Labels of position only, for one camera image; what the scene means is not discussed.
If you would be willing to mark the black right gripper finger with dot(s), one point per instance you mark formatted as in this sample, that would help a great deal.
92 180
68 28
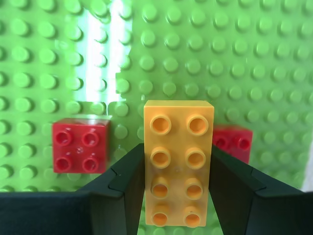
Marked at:
73 213
269 213

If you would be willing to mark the green studded baseplate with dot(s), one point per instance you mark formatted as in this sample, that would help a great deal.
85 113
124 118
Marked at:
195 49

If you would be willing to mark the yellow two-by-four brick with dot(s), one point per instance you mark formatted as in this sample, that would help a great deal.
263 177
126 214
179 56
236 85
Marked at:
177 171

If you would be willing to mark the red two-by-two brick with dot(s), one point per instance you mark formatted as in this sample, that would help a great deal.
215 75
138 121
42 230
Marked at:
78 149
240 143

